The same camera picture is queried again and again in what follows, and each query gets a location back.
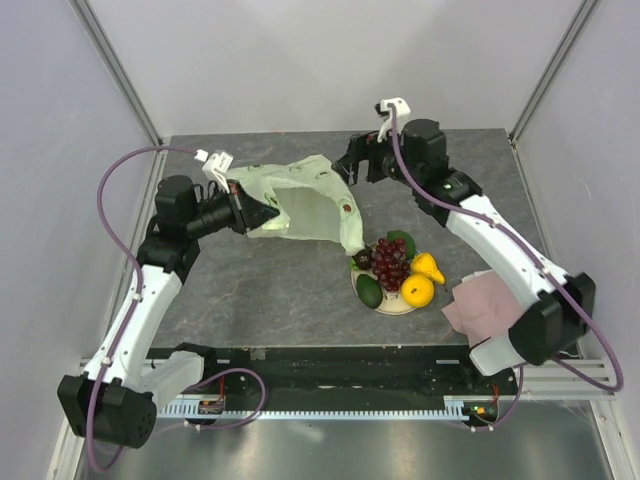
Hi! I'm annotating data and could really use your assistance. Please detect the red grape bunch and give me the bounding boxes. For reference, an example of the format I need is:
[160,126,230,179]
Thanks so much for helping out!
[371,238,411,293]

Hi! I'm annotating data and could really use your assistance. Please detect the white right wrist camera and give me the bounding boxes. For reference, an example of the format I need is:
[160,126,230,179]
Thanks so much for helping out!
[374,97,411,143]

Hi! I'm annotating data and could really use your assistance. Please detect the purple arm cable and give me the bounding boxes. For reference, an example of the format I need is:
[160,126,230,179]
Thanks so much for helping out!
[84,146,201,474]
[388,103,625,392]

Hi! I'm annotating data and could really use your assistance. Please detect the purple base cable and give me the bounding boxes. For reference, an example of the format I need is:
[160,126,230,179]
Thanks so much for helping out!
[164,365,267,431]
[459,364,525,434]

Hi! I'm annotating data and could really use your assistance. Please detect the orange fruit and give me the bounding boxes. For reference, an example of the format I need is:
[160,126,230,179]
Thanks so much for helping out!
[400,274,435,308]

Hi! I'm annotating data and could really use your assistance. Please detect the aluminium frame post left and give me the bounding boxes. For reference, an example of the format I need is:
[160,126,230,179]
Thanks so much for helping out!
[69,0,164,146]

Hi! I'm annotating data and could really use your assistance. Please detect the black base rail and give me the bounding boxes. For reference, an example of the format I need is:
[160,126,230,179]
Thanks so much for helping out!
[175,343,518,398]

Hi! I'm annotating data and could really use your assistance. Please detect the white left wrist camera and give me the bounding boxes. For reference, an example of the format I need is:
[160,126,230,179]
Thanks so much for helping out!
[194,149,234,193]

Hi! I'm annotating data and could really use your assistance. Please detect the aluminium frame post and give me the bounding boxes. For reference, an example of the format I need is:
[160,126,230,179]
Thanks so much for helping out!
[508,0,600,148]
[69,0,164,146]

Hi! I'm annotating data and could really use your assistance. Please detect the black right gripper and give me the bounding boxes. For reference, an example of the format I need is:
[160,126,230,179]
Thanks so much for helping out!
[332,120,423,189]

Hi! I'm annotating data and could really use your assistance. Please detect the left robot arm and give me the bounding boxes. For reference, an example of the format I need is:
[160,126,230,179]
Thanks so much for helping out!
[57,175,279,448]

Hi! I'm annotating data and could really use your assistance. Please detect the cream ceramic plate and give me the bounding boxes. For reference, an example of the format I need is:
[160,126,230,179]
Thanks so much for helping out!
[350,243,415,316]

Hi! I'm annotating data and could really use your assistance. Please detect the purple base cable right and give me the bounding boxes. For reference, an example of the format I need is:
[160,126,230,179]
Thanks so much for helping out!
[459,364,525,434]

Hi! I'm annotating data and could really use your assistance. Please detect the aluminium frame post right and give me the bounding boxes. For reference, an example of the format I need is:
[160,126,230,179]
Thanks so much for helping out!
[508,0,600,148]

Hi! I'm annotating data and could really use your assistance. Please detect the yellow pear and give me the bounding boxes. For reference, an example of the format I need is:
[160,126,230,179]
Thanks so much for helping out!
[411,252,446,285]

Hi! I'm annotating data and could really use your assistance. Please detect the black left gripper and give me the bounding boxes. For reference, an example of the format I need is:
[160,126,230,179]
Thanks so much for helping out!
[185,179,279,239]

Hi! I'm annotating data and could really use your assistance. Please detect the green avocado print plastic bag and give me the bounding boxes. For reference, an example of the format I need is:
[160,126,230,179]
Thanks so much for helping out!
[227,155,365,256]

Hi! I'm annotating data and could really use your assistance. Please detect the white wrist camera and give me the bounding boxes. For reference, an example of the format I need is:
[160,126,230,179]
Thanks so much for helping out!
[194,149,234,193]
[374,97,411,143]

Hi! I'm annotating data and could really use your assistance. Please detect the pink cloth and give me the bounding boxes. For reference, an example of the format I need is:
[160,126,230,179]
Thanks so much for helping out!
[442,270,524,347]

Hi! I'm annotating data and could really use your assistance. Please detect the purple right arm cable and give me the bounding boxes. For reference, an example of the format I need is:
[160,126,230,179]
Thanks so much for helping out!
[388,103,625,392]

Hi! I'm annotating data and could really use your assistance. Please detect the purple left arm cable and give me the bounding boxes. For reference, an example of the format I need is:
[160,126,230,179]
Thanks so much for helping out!
[84,146,201,474]

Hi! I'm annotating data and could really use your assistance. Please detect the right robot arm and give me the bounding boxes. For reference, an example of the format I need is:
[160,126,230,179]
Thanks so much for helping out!
[333,119,596,394]

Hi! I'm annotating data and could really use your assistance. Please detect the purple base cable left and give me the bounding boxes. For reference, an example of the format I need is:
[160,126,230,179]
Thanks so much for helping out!
[164,365,267,431]

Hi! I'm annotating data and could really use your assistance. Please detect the green avocado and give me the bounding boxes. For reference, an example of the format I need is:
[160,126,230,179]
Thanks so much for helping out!
[356,274,384,309]

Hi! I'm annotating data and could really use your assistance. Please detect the white slotted cable duct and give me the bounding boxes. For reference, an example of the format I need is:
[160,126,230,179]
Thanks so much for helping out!
[157,397,498,421]

